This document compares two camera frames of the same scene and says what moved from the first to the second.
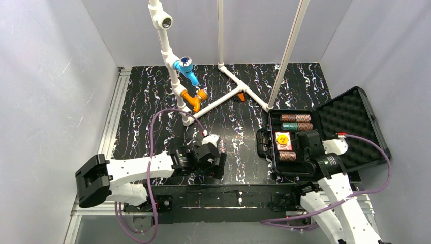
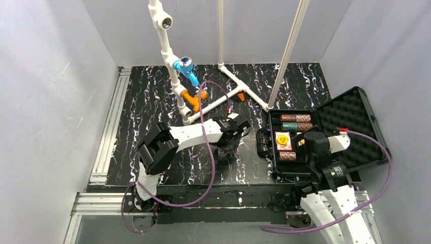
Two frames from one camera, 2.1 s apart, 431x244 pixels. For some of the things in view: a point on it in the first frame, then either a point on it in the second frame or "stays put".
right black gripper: x=299 y=148 stays put
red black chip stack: x=288 y=118 stays put
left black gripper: x=217 y=163 → x=230 y=135
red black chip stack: x=303 y=118 stays put
